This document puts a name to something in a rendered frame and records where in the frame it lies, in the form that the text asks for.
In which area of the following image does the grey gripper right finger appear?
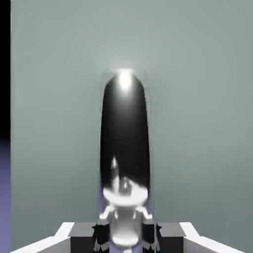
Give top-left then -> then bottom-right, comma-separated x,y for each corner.
141,221 -> 245,253

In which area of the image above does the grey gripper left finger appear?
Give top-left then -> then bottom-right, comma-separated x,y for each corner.
9,221 -> 111,253

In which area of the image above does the shiny dark curved metal handle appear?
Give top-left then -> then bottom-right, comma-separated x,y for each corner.
98,67 -> 153,253

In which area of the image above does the grey-green painted cabinet door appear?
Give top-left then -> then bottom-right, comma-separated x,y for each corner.
10,0 -> 253,253

